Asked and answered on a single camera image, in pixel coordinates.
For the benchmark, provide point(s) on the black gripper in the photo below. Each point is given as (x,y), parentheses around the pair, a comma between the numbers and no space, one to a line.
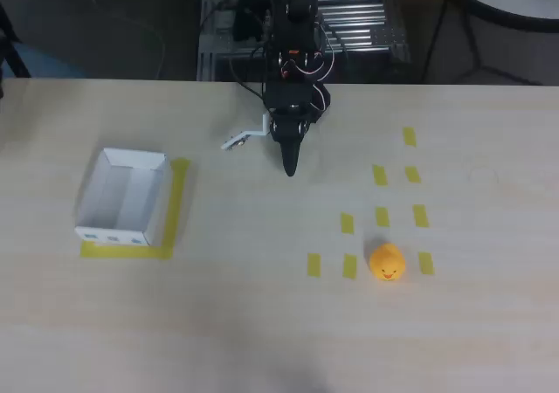
(287,136)

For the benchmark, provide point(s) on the yellow rubber duck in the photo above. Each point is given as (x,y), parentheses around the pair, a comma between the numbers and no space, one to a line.
(387,262)

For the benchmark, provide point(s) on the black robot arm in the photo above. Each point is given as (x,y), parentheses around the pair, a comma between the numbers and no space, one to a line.
(301,13)

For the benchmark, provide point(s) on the white cardboard box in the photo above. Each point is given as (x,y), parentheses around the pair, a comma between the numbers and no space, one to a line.
(122,196)

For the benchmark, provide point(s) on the yellow tape strip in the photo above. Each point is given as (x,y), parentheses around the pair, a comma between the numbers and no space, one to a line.
(349,265)
(379,175)
(425,263)
(314,265)
(420,215)
(382,216)
(347,224)
(412,174)
(409,136)

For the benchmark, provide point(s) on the aluminium profile rack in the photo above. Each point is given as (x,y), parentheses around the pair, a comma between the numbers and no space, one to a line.
(362,22)

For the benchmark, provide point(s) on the blue floor object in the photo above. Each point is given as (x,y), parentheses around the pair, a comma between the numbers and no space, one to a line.
(39,63)

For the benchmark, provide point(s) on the black stand leg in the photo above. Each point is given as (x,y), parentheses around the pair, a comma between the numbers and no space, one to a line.
(11,48)

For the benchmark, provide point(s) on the white bracket with camera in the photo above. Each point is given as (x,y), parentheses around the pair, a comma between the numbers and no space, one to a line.
(244,136)

